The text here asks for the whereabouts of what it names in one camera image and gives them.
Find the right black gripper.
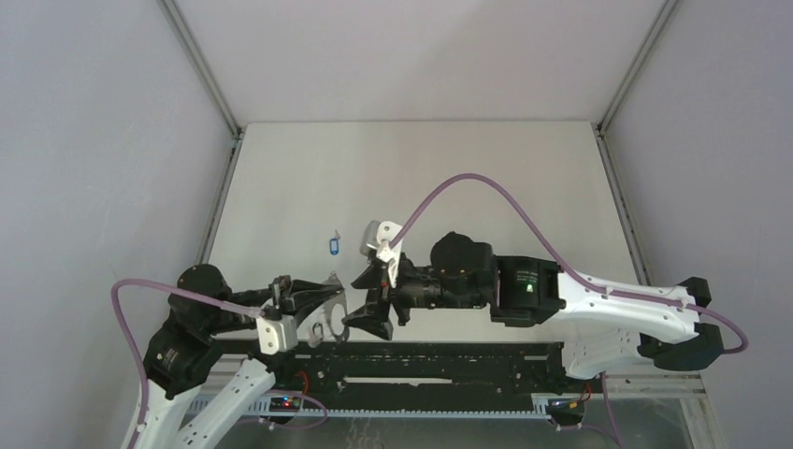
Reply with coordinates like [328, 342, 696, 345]
[342, 255, 485, 345]

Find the key with blue tag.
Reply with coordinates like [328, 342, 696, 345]
[328, 230, 340, 255]

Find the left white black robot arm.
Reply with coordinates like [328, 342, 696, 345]
[110, 264, 346, 448]

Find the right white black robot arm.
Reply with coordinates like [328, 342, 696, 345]
[341, 232, 726, 391]

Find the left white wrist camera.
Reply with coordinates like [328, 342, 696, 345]
[255, 315, 298, 355]

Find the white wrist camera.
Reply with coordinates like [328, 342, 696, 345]
[255, 315, 298, 355]
[360, 220, 403, 287]

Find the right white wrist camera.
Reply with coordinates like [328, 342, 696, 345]
[360, 220, 403, 287]

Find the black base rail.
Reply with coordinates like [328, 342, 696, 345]
[260, 341, 602, 412]

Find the grey cable duct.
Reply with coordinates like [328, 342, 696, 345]
[242, 396, 550, 420]

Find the left aluminium frame post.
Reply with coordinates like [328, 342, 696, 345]
[156, 0, 243, 138]

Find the aluminium frame post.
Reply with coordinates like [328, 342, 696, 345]
[597, 0, 683, 136]
[156, 0, 243, 138]

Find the right aluminium frame post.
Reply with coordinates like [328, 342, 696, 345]
[597, 0, 683, 136]

